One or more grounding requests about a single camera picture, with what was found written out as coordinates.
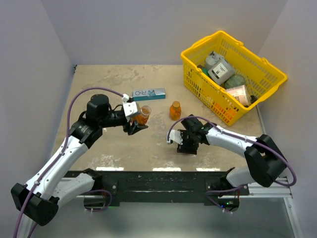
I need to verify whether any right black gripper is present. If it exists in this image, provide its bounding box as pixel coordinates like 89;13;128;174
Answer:
177;129;199;155

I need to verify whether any orange bottle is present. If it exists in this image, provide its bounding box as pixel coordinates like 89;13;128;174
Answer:
132;105;151;125
169;104;181;121

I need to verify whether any orange cap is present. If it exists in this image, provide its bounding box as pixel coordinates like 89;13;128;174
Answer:
172;101;180;108

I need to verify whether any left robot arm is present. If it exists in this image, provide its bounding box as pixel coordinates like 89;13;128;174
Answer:
10;94;147;226

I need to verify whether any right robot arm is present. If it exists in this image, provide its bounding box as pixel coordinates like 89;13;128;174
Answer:
166;115;288;195

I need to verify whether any teal toothpaste box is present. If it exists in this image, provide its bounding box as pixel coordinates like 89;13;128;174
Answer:
132;88;166;101

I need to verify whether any pink cup package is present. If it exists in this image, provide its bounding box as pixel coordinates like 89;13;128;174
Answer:
225;85;251;107

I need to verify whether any green item in basket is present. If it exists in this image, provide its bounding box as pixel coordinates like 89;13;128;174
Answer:
202;67;210;77

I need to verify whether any small black item in basket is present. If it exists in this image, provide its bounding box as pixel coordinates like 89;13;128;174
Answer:
250;95;258;104

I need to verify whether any green round netted item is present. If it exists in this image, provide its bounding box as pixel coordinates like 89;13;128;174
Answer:
223;74;246;89

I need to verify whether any grey pouch with label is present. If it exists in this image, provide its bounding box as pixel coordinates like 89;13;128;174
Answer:
205;51;235;85

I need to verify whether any yellow plastic basket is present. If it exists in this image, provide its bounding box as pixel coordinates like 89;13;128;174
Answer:
181;30;287;126

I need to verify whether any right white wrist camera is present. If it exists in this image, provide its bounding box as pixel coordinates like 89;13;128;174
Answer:
166;129;183;145

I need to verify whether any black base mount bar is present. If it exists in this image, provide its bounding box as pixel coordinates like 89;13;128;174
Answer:
66;168;250;208

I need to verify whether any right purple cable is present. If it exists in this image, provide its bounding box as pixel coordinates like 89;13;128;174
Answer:
166;116;297;214

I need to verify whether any purple cable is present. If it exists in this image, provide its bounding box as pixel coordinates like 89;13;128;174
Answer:
166;116;297;214
13;87;127;238

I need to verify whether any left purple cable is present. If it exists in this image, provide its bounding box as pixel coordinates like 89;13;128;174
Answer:
13;87;127;238

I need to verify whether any aluminium rail frame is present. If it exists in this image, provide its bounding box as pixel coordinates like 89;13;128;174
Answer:
18;173;300;238

